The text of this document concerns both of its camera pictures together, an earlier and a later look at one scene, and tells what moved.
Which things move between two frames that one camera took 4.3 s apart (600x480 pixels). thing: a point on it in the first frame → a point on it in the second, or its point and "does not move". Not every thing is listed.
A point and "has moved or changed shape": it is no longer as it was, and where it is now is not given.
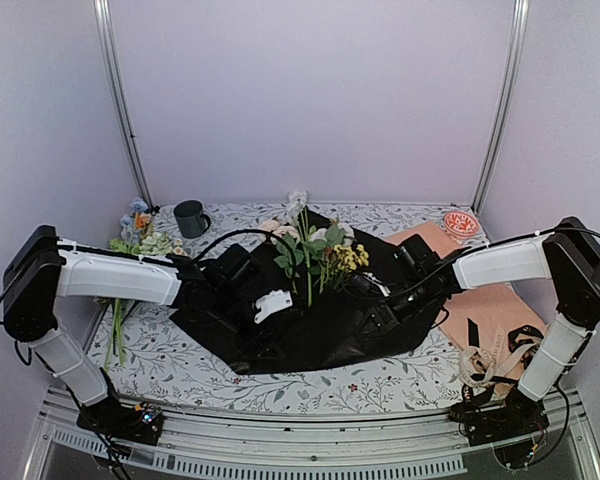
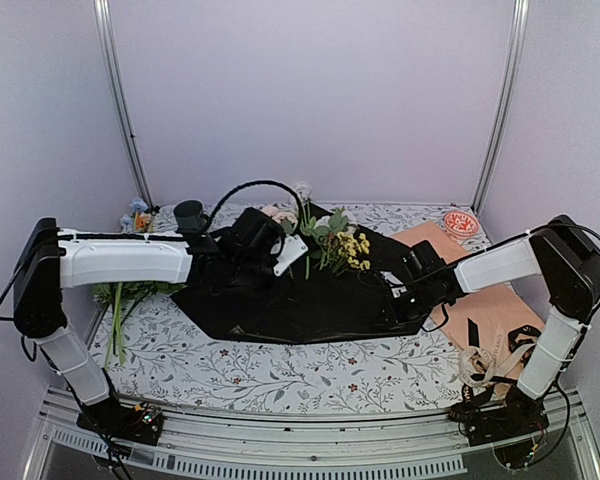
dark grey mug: [191, 220] does not move
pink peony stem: [291, 251] → [285, 215]
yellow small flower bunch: [349, 259] has moved or changed shape
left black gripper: [254, 348] → [266, 295]
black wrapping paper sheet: [306, 313] has moved or changed shape
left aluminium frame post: [102, 16] does not move
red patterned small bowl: [461, 223] does not move
